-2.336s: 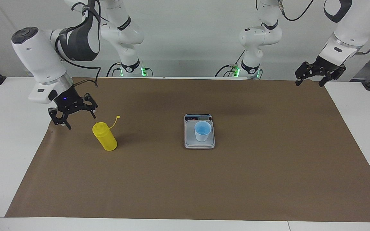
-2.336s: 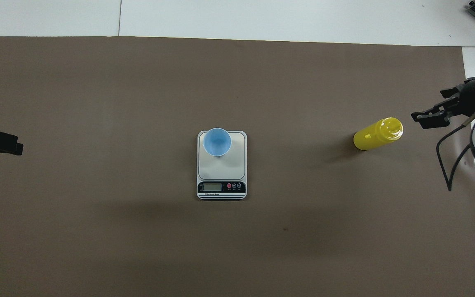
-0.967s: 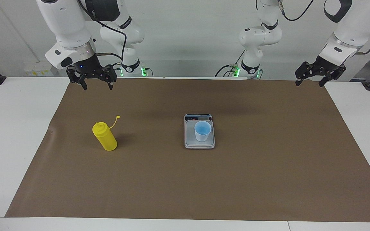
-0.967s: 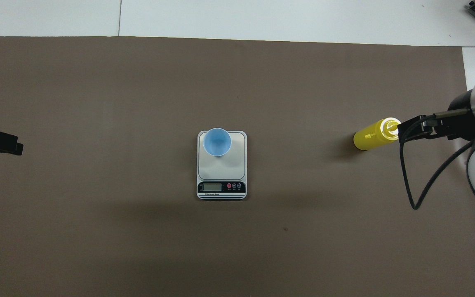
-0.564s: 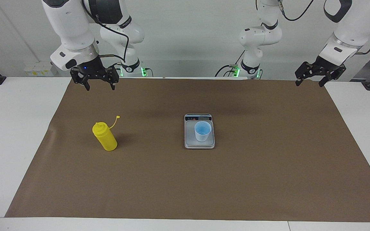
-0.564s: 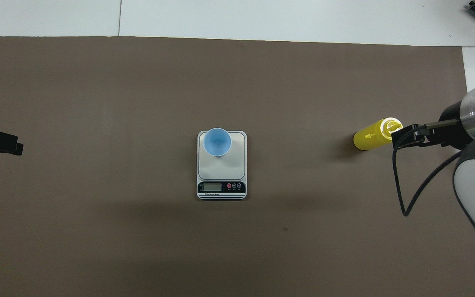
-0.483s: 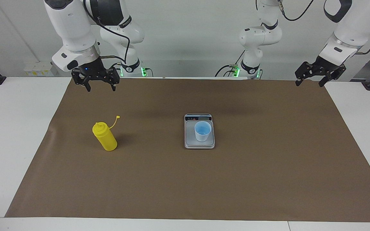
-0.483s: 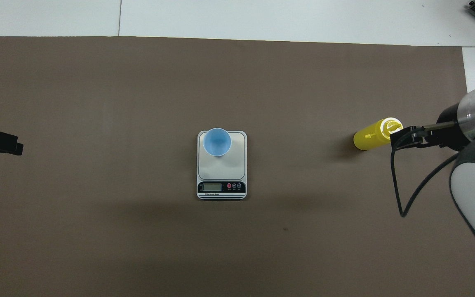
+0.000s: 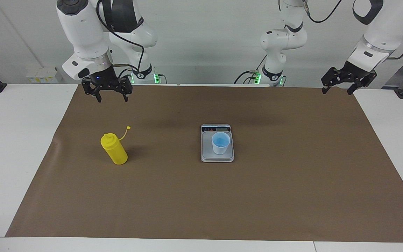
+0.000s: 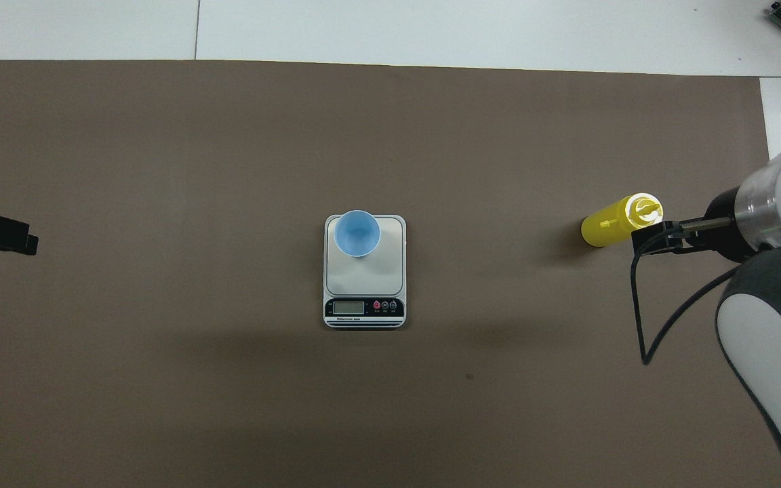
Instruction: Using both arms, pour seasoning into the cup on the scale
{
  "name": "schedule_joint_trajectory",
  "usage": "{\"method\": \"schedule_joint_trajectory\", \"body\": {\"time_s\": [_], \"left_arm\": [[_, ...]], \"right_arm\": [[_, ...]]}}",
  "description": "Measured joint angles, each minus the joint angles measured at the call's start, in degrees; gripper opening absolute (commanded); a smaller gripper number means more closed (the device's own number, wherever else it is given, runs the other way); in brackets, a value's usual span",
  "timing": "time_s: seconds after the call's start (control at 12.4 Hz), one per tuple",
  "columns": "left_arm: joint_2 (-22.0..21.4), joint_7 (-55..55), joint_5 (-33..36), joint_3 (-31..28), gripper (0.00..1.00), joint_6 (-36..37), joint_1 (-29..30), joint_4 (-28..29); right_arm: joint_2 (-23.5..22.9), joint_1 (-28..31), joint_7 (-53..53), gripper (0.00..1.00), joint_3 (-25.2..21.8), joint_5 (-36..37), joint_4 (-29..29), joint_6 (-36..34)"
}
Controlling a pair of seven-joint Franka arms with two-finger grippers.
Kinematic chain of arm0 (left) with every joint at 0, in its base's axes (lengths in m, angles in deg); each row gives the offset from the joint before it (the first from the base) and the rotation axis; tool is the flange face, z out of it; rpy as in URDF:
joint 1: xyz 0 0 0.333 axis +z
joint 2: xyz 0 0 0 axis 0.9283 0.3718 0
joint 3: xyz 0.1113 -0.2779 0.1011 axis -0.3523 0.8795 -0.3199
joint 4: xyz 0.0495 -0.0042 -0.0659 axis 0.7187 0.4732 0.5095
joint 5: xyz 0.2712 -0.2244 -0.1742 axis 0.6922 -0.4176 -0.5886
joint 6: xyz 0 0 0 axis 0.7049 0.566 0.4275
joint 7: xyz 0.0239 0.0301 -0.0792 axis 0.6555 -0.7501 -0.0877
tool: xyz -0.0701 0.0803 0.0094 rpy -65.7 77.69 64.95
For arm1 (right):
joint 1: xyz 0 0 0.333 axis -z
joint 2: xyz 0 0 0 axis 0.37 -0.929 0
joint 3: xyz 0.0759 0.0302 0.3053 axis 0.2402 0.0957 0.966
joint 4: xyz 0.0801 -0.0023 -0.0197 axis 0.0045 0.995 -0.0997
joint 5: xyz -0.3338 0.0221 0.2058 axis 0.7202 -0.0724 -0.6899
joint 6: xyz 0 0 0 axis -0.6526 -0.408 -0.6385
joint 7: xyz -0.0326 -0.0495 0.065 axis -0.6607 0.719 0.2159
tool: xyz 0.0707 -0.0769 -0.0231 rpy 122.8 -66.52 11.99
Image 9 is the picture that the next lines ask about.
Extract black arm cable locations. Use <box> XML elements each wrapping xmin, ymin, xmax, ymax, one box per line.
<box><xmin>278</xmin><ymin>0</ymin><xmax>403</xmax><ymax>60</ymax></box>
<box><xmin>96</xmin><ymin>0</ymin><xmax>145</xmax><ymax>79</ymax></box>

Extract white socket box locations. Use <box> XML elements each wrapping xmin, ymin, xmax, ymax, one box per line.
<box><xmin>26</xmin><ymin>66</ymin><xmax>59</xmax><ymax>84</ymax></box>

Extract yellow squeeze bottle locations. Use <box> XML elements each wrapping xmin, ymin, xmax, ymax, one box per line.
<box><xmin>100</xmin><ymin>126</ymin><xmax>131</xmax><ymax>165</ymax></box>

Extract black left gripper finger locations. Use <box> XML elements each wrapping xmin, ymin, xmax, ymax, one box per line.
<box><xmin>321</xmin><ymin>66</ymin><xmax>343</xmax><ymax>94</ymax></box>
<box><xmin>347</xmin><ymin>71</ymin><xmax>378</xmax><ymax>95</ymax></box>

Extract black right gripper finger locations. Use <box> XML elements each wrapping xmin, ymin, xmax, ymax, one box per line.
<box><xmin>82</xmin><ymin>79</ymin><xmax>102</xmax><ymax>103</ymax></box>
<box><xmin>118</xmin><ymin>76</ymin><xmax>133</xmax><ymax>102</ymax></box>

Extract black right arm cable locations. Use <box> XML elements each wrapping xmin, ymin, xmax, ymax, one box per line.
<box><xmin>96</xmin><ymin>0</ymin><xmax>145</xmax><ymax>79</ymax></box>

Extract silver digital kitchen scale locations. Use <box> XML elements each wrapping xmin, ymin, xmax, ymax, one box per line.
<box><xmin>200</xmin><ymin>124</ymin><xmax>235</xmax><ymax>163</ymax></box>

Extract brown paper table mat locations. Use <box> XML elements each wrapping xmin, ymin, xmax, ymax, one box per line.
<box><xmin>5</xmin><ymin>84</ymin><xmax>403</xmax><ymax>243</ymax></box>

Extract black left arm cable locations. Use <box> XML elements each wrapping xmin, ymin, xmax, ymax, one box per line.
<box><xmin>278</xmin><ymin>0</ymin><xmax>403</xmax><ymax>60</ymax></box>

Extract light blue plastic cup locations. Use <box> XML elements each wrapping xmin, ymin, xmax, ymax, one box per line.
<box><xmin>212</xmin><ymin>132</ymin><xmax>231</xmax><ymax>155</ymax></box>

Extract black left base cable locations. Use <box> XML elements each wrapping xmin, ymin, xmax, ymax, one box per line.
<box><xmin>234</xmin><ymin>54</ymin><xmax>268</xmax><ymax>84</ymax></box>

